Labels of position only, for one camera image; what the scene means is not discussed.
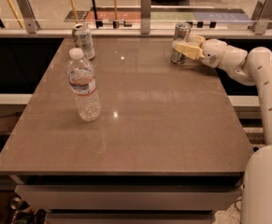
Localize yellow stick right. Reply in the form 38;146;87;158
113;0;119;29

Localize silver blue redbull can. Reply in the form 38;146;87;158
171;22;192;64

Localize yellow stick left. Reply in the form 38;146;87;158
7;0;24;28

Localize left metal railing post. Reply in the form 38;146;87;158
16;0;40;34

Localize coloured floor mat strip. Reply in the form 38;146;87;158
64;7;253;24

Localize cans under table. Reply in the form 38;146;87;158
7;196;46;224

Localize yellow stick middle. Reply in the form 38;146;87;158
69;0;79;23

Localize middle metal railing post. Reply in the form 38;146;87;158
140;0;151;35

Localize grey table drawer unit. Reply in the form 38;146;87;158
16;184;241;224

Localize black cable on floor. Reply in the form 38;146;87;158
234;198;243;213

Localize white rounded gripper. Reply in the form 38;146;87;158
172;35;227;68

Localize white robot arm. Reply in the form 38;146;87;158
172;35;272;224

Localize clear plastic water bottle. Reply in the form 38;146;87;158
66;48;101;121

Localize green white soda can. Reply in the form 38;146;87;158
72;23;95;60

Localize yellow stick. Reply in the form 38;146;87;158
7;0;24;28
113;0;119;29
69;0;79;23

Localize black stick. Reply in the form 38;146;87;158
92;0;103;29

